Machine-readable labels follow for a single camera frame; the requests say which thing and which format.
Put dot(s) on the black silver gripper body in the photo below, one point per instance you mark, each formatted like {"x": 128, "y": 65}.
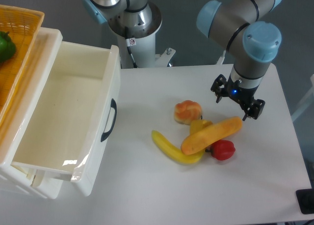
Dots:
{"x": 242, "y": 89}

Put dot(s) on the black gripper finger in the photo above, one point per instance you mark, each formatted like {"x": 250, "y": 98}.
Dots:
{"x": 218, "y": 88}
{"x": 253, "y": 109}

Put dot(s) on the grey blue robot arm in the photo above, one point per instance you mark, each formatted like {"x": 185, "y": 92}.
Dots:
{"x": 237, "y": 27}

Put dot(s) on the round braided bread roll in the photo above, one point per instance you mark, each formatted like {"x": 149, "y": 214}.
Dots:
{"x": 187, "y": 111}

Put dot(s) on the long orange bread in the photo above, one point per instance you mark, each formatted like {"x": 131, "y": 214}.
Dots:
{"x": 210, "y": 134}

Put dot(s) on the yellow bell pepper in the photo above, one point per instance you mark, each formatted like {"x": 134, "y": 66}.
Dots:
{"x": 198, "y": 125}

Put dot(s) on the white object at right edge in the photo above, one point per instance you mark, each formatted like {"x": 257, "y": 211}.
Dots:
{"x": 305, "y": 101}

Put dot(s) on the red bell pepper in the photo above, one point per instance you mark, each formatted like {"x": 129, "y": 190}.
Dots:
{"x": 221, "y": 150}

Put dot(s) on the yellow banana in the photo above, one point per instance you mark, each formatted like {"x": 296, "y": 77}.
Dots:
{"x": 172, "y": 151}

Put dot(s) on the black device at table edge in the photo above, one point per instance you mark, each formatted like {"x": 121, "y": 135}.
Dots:
{"x": 305, "y": 198}

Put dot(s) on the white plastic drawer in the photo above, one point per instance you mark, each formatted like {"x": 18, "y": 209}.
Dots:
{"x": 67, "y": 134}

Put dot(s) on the yellow woven basket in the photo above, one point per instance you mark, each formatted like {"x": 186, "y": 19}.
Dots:
{"x": 22, "y": 26}

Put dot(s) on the white drawer cabinet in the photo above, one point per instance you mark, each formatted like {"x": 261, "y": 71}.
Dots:
{"x": 25, "y": 180}

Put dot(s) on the green bell pepper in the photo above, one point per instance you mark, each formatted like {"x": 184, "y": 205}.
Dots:
{"x": 7, "y": 47}

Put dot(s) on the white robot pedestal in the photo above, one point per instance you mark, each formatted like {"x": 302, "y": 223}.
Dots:
{"x": 136, "y": 37}

